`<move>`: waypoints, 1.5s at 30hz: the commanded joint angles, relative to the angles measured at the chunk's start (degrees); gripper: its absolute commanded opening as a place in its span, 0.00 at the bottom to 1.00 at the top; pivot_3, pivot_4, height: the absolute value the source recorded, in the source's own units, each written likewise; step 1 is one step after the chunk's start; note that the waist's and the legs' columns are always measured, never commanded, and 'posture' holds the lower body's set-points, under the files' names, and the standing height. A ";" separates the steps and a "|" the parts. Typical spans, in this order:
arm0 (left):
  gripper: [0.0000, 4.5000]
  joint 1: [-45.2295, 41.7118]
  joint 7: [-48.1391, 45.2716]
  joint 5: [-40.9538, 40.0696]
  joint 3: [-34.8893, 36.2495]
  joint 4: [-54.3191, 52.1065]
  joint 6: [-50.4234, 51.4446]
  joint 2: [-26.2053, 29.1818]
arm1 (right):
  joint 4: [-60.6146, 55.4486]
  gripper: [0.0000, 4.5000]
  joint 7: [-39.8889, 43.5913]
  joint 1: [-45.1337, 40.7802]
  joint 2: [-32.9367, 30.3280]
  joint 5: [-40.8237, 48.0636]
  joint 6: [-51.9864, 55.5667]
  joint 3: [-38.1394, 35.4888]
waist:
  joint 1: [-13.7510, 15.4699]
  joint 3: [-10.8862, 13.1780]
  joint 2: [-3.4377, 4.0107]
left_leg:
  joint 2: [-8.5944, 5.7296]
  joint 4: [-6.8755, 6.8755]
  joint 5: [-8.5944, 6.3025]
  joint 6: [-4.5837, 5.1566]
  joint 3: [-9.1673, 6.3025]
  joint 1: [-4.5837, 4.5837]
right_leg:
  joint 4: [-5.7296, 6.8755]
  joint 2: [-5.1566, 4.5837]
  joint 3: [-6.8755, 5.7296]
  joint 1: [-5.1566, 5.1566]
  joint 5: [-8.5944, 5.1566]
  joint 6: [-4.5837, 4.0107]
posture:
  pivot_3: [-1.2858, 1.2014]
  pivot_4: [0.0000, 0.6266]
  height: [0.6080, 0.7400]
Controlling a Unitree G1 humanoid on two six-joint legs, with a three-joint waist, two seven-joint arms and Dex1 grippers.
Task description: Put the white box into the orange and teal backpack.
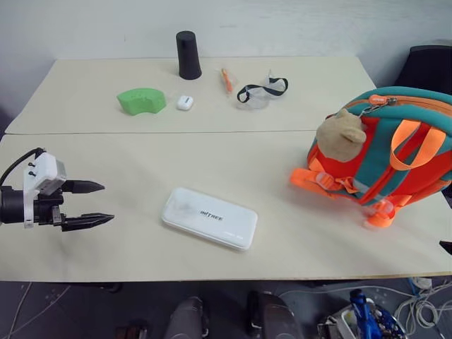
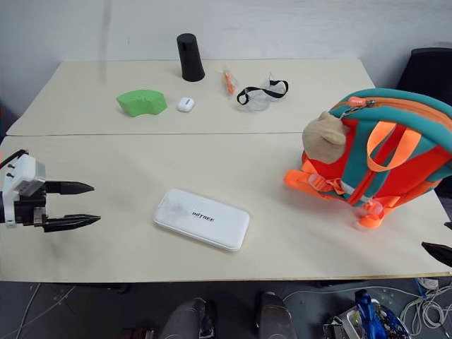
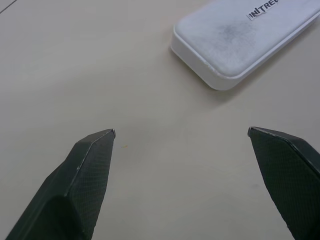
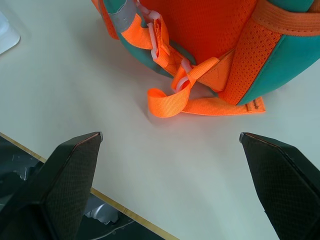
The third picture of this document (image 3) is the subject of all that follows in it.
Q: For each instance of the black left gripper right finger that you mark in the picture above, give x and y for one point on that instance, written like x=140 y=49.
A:
x=290 y=180

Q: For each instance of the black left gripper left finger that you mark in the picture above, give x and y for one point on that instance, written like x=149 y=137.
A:
x=75 y=190

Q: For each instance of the white rectangular case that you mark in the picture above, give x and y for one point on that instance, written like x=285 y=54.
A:
x=240 y=42

